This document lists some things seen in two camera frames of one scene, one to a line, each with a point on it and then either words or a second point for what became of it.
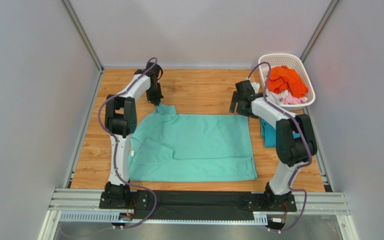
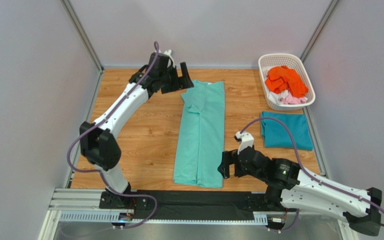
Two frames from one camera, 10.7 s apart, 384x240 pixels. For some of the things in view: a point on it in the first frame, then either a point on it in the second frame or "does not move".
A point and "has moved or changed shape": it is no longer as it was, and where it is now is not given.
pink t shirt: x=289 y=99 does not move
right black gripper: x=237 y=103 -> x=233 y=162
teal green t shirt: x=168 y=146 has moved or changed shape
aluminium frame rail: x=70 y=205 does not move
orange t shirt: x=283 y=79 does not move
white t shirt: x=277 y=98 does not move
